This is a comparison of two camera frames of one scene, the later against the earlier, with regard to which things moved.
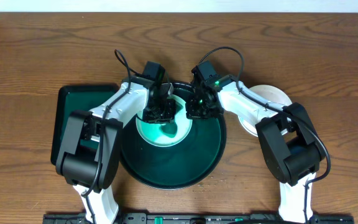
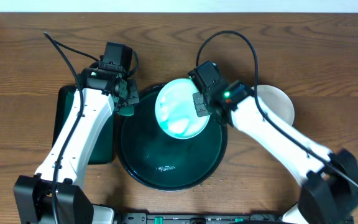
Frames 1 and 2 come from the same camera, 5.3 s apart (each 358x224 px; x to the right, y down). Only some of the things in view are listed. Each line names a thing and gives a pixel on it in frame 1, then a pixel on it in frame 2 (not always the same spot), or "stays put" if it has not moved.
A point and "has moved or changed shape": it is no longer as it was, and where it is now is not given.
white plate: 270,93 stays put
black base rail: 195,218 stays put
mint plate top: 166,134 has moved or changed shape
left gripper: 159,113 -> 130,94
